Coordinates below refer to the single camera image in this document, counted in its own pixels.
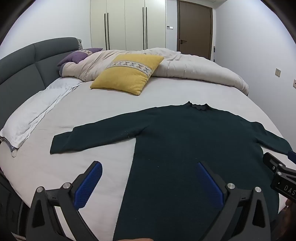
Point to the grey upholstered headboard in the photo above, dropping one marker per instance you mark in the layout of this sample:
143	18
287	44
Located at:
20	71

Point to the brown door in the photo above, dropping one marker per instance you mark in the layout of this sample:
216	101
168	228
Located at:
195	27

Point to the yellow patterned pillow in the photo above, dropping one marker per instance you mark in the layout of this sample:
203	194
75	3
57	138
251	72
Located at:
126	74

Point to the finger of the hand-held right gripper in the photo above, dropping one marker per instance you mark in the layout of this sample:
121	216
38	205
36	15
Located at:
272	161
292	156

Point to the white bed mattress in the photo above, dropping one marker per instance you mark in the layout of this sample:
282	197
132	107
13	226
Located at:
92	111

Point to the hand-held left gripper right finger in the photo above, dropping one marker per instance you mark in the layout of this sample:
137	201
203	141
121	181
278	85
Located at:
210	183

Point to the dark green sweater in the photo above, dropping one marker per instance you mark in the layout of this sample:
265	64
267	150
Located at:
185	139

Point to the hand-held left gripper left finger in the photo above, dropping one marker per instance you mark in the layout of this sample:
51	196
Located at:
89	185

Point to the beige duvet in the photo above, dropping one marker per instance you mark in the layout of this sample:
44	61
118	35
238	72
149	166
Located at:
185	64

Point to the purple pillow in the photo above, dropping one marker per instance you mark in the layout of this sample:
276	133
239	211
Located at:
76	55

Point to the cream wardrobe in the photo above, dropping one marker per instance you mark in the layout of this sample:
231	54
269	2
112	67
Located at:
126	23

